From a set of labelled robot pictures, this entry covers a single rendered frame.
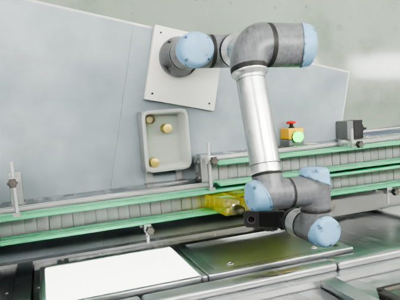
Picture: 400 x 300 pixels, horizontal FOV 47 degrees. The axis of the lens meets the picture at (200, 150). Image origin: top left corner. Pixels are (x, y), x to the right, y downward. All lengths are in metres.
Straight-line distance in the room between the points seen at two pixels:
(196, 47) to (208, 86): 0.28
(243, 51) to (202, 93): 0.64
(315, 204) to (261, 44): 0.41
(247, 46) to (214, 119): 0.70
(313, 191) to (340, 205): 0.85
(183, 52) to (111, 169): 0.52
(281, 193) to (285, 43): 0.38
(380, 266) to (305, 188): 0.39
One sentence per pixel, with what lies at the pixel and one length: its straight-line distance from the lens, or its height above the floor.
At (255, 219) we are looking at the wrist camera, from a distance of 1.30.
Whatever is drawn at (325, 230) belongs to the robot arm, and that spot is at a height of 1.53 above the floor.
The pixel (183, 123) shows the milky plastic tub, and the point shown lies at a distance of 1.73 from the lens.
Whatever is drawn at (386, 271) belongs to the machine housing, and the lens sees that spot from 1.44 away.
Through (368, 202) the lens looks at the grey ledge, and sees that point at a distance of 2.08.
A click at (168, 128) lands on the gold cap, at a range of 1.71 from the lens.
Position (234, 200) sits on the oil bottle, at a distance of 1.52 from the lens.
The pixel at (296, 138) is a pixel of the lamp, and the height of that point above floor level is 0.85.
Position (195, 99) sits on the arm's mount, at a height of 0.78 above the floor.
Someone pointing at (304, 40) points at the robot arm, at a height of 1.42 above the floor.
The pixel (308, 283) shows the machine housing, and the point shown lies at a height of 1.43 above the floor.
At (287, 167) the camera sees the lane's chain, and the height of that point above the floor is 0.88.
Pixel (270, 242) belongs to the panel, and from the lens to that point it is 1.57.
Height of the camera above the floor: 2.47
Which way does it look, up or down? 71 degrees down
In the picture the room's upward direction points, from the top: 99 degrees clockwise
